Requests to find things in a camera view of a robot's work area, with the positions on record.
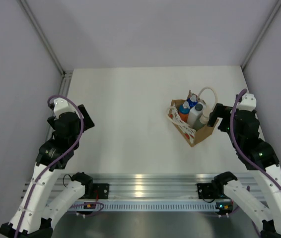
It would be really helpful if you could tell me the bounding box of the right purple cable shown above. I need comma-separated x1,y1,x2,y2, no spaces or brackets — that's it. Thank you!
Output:
230,88,281,224

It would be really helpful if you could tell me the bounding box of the right aluminium frame post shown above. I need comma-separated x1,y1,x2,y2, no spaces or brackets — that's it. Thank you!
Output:
240,0,281,71

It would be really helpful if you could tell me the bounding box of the white bottle grey cap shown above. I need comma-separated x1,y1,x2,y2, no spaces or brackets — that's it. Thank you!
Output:
187,103,206,127

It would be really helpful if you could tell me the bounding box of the orange bottle blue cap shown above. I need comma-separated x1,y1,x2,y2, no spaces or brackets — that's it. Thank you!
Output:
187,94,198,109

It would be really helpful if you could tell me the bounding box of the right black mount plate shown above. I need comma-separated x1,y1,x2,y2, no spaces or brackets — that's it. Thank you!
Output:
197,183,217,200

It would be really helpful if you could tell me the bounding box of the left black mount plate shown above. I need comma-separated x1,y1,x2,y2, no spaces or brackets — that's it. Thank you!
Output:
90,183,110,200

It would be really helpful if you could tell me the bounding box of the left aluminium frame post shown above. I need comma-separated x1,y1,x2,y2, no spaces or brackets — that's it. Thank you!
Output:
16,0,66,75

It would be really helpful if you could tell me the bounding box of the orange blue spray bottle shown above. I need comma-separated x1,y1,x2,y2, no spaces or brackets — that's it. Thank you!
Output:
178,101,191,122

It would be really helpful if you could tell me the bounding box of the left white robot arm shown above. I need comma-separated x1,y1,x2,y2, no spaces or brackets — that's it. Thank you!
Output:
0,101,95,238

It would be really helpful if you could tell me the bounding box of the purple cable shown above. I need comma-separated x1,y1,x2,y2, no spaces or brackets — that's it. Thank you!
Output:
230,88,281,224
13,95,84,238

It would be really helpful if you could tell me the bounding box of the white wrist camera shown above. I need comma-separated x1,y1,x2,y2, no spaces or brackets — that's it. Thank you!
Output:
237,93,257,112
53,97,76,118

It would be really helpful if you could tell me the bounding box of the brown canvas bag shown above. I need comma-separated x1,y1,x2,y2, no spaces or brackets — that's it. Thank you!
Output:
166,87,218,147

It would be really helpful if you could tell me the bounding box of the aluminium frame post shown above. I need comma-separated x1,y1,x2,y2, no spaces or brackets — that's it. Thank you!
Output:
16,0,66,75
240,0,281,71

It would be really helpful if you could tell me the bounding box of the black mount plate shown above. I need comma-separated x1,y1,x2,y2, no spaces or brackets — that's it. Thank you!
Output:
197,183,217,200
90,183,110,200

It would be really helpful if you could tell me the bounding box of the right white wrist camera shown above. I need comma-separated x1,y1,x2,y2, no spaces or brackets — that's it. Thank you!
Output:
237,93,257,112

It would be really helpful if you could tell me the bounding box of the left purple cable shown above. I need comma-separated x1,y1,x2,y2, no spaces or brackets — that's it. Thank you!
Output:
13,95,84,238

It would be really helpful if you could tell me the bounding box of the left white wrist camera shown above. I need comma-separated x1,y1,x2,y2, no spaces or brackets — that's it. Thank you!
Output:
53,97,76,118

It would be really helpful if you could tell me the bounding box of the grey slotted cable duct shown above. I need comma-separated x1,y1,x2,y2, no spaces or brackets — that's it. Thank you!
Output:
45,203,233,212

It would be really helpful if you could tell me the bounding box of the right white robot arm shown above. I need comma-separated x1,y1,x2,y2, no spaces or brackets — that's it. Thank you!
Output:
208,104,281,238

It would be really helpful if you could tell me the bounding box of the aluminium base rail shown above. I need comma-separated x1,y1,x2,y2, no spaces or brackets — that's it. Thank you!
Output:
92,174,215,201

